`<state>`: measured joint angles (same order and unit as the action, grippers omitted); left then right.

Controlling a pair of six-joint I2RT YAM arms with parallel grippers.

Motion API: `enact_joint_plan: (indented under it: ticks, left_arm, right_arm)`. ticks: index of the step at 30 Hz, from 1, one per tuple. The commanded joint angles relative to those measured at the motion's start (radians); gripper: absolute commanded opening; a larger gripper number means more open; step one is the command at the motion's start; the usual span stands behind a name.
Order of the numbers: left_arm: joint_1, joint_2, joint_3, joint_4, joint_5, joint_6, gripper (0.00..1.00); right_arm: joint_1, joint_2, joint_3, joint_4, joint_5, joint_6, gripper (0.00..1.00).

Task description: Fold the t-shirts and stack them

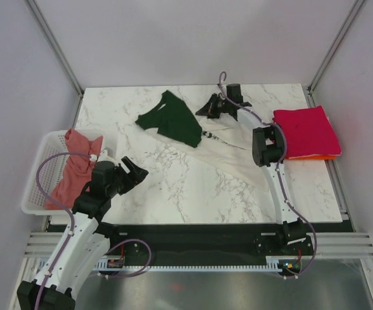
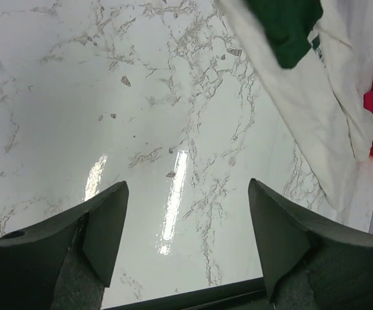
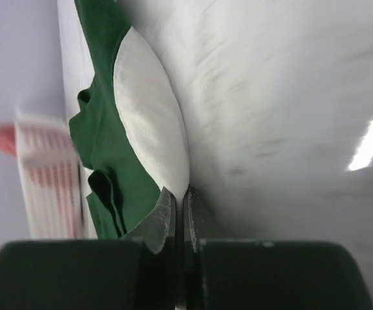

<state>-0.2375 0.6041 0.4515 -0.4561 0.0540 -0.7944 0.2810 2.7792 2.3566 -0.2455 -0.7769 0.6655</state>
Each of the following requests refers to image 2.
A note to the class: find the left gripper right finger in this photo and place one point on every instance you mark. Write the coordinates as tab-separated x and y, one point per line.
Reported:
307	260

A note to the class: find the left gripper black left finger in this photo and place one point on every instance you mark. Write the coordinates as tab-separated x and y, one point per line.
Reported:
66	261

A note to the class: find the white green-sleeved Charlie Brown t-shirt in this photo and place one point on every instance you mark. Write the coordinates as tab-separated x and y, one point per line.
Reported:
305	61

